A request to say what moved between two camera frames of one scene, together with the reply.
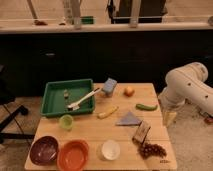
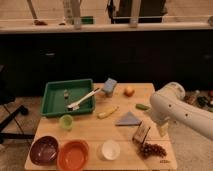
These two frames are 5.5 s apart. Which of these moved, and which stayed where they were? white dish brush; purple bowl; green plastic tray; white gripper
Moved: white gripper
Stayed: green plastic tray; purple bowl; white dish brush
